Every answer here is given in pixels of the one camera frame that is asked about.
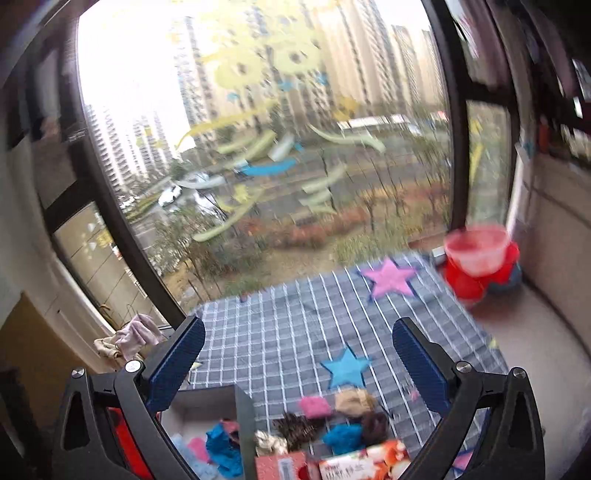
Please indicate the floral tissue pack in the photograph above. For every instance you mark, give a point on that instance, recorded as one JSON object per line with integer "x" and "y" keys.
{"x": 386, "y": 461}

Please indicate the pink plastic basin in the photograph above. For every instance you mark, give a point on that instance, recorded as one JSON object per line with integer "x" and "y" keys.
{"x": 478, "y": 250}

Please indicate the grey storage box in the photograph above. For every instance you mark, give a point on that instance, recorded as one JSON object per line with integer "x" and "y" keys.
{"x": 194, "y": 412}

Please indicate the white dotted scrunchie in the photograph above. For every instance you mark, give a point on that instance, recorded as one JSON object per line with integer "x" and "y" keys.
{"x": 268, "y": 444}

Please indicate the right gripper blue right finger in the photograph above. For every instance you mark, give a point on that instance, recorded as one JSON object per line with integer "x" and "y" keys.
{"x": 430, "y": 367}

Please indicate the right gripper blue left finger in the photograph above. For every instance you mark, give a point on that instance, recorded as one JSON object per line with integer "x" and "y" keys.
{"x": 167, "y": 366}

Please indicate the red cardboard box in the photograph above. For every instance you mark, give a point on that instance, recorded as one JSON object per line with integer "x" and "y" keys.
{"x": 290, "y": 466}

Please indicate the blue knitted cloth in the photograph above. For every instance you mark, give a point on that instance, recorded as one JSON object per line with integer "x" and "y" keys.
{"x": 344, "y": 438}

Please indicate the red plastic basin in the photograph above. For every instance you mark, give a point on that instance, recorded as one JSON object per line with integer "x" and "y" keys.
{"x": 470, "y": 288}

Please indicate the leopard print scrunchie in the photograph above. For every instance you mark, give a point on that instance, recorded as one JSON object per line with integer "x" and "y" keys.
{"x": 298, "y": 430}

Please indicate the dark red knitted hat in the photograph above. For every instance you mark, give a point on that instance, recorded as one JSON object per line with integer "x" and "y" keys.
{"x": 375, "y": 428}

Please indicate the grey checked blanket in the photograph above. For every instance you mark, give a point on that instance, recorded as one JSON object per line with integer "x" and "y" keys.
{"x": 273, "y": 343}

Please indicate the pale pink cloth pile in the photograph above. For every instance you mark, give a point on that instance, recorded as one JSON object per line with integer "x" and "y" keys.
{"x": 130, "y": 342}

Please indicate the pink sponge block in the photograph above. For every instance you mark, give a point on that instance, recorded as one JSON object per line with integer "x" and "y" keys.
{"x": 315, "y": 407}

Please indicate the blue plastic basin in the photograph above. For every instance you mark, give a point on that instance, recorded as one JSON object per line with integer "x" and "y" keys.
{"x": 513, "y": 281}

